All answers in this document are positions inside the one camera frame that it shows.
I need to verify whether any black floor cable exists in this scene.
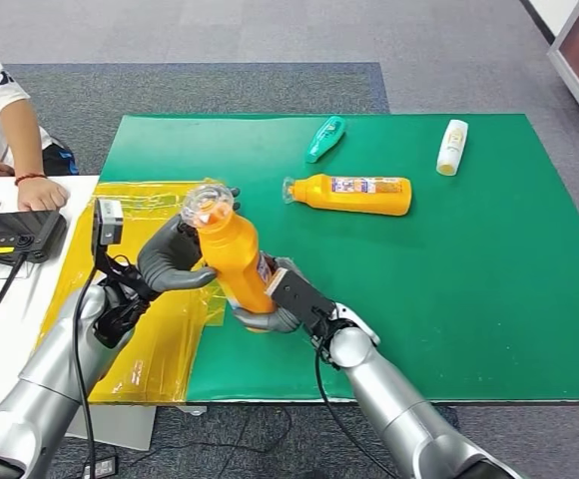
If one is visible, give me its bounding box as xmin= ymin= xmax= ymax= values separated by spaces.
xmin=115 ymin=404 xmax=293 ymax=479

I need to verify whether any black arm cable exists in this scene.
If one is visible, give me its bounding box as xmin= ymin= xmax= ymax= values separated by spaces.
xmin=71 ymin=263 xmax=99 ymax=479
xmin=313 ymin=342 xmax=401 ymax=479

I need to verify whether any grey flat board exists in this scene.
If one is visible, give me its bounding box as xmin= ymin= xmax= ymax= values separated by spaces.
xmin=64 ymin=403 xmax=157 ymax=452

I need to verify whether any teal plastic bottle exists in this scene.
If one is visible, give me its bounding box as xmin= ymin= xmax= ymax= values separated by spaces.
xmin=305 ymin=115 xmax=347 ymax=165

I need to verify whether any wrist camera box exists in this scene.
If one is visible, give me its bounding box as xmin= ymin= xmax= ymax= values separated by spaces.
xmin=265 ymin=267 xmax=338 ymax=332
xmin=91 ymin=197 xmax=125 ymax=265

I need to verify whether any black power adapter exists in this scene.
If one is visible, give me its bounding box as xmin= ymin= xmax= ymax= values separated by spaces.
xmin=80 ymin=454 xmax=120 ymax=479

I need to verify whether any person's left hand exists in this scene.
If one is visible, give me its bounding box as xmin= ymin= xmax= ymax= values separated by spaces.
xmin=16 ymin=177 xmax=70 ymax=213

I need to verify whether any blue black bag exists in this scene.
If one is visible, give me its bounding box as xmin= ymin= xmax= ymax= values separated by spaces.
xmin=42 ymin=137 xmax=80 ymax=177

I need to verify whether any white plastic bottle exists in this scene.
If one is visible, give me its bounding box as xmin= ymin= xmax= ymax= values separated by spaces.
xmin=435 ymin=119 xmax=469 ymax=178

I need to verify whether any green table mat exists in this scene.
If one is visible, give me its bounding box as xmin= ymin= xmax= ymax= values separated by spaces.
xmin=98 ymin=113 xmax=579 ymax=403

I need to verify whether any yellow film wrapped cardboard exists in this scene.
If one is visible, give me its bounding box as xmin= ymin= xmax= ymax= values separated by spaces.
xmin=35 ymin=178 xmax=228 ymax=404

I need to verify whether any black device with antenna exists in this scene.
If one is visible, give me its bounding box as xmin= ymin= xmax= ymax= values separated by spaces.
xmin=0 ymin=210 xmax=67 ymax=316

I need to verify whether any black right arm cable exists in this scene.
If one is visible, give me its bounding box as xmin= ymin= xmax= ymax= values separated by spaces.
xmin=313 ymin=342 xmax=401 ymax=479

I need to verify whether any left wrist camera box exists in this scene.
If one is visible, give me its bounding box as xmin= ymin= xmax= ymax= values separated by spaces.
xmin=91 ymin=197 xmax=125 ymax=265

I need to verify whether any orange Tide detergent bottle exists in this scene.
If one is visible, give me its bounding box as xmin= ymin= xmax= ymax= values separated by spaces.
xmin=282 ymin=174 xmax=413 ymax=218
xmin=179 ymin=184 xmax=278 ymax=315

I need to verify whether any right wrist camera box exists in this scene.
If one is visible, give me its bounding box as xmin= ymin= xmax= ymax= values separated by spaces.
xmin=265 ymin=267 xmax=338 ymax=332

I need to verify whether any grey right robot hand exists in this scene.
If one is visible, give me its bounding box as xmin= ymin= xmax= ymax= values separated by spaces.
xmin=230 ymin=252 xmax=305 ymax=336

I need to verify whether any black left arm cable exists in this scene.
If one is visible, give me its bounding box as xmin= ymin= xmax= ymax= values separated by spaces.
xmin=71 ymin=263 xmax=99 ymax=479

